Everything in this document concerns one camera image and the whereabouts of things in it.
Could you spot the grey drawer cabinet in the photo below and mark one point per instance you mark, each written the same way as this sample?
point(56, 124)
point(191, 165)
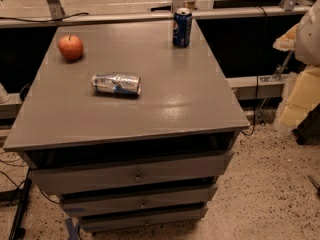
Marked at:
point(133, 134)

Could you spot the grey drawer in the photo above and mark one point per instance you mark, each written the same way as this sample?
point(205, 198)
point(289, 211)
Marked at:
point(142, 200)
point(110, 175)
point(192, 212)

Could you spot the silver blue redbull can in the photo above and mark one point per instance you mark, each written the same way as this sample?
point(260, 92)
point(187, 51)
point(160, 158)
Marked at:
point(116, 84)

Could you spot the red apple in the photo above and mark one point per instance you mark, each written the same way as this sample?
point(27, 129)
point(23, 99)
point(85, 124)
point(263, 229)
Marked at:
point(70, 47)

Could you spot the grey bottom drawer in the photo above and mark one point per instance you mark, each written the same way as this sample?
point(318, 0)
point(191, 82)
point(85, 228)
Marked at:
point(192, 212)

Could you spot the blue pepsi can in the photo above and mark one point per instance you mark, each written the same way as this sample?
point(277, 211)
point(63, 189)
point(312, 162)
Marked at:
point(182, 27)

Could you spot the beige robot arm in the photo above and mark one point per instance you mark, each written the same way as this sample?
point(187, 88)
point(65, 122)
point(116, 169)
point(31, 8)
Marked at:
point(303, 38)

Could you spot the grey metal rail frame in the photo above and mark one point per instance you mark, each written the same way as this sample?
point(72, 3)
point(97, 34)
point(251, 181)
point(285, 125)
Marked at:
point(235, 41)

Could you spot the grey top drawer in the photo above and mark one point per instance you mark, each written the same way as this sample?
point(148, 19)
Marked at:
point(110, 175)

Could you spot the grey middle drawer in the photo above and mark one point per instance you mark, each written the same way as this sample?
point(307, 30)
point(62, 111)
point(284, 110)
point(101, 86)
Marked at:
point(142, 200)

